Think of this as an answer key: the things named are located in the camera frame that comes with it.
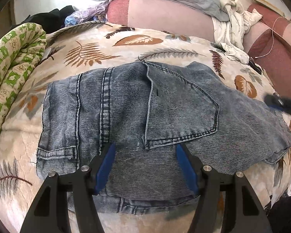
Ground leaf print blanket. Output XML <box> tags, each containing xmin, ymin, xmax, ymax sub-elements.
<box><xmin>0</xmin><ymin>22</ymin><xmax>291</xmax><ymax>232</ymax></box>

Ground red pink headboard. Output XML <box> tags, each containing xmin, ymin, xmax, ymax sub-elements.
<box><xmin>243</xmin><ymin>4</ymin><xmax>291</xmax><ymax>97</ymax></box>

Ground pink bolster cushion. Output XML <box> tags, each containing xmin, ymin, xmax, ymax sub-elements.
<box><xmin>107</xmin><ymin>0</ymin><xmax>214</xmax><ymax>42</ymax></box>

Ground green white rolled quilt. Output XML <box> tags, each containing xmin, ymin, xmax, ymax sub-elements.
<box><xmin>0</xmin><ymin>23</ymin><xmax>47</xmax><ymax>132</ymax></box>

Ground white cable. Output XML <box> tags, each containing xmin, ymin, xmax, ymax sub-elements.
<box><xmin>254</xmin><ymin>16</ymin><xmax>291</xmax><ymax>60</ymax></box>

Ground blue denim jeans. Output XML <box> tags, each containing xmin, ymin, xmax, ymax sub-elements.
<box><xmin>36</xmin><ymin>62</ymin><xmax>291</xmax><ymax>214</ymax></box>

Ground small black object on bed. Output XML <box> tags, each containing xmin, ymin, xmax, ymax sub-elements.
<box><xmin>248</xmin><ymin>57</ymin><xmax>262</xmax><ymax>75</ymax></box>

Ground black clothing pile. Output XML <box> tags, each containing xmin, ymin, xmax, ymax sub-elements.
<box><xmin>10</xmin><ymin>5</ymin><xmax>75</xmax><ymax>34</ymax></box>

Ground white crumpled garment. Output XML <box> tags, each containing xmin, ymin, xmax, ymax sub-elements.
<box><xmin>212</xmin><ymin>0</ymin><xmax>262</xmax><ymax>65</ymax></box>

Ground yellow book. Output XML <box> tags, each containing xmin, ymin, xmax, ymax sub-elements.
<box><xmin>253</xmin><ymin>0</ymin><xmax>285</xmax><ymax>17</ymax></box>

